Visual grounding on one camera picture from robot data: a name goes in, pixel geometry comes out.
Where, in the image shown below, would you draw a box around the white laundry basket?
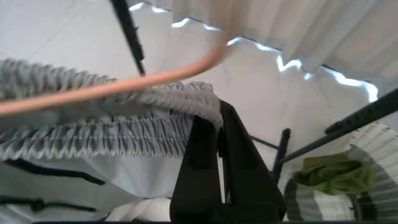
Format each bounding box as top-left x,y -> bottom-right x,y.
282,121 -> 398,222

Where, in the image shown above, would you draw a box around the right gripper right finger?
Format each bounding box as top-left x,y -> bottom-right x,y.
219,100 -> 287,223

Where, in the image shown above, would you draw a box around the pink clothes hanger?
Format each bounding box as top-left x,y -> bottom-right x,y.
0,30 -> 234,118

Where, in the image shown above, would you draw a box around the pale grey shorts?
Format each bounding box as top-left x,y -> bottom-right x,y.
0,57 -> 224,224

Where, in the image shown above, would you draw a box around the green garment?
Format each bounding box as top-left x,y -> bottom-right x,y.
294,152 -> 377,196

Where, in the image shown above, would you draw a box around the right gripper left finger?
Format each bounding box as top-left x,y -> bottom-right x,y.
169,115 -> 224,224

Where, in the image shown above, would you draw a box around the black clothes rack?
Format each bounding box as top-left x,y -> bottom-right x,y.
110,0 -> 398,184

